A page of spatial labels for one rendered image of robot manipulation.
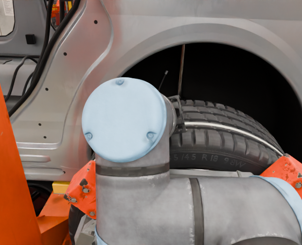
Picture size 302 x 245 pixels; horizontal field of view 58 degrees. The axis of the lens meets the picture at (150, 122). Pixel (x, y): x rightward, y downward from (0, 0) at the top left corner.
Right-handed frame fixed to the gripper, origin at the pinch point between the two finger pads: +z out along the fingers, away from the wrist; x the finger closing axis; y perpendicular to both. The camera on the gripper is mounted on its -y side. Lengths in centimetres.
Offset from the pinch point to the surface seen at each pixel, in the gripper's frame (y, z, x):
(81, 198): -16.5, -11.9, -12.6
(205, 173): 8.9, -6.1, -13.0
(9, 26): -279, 356, 229
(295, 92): 41, 30, 1
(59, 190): -53, 40, -19
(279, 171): 23.2, -5.9, -15.1
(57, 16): -183, 348, 216
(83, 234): -19.9, -7.5, -21.3
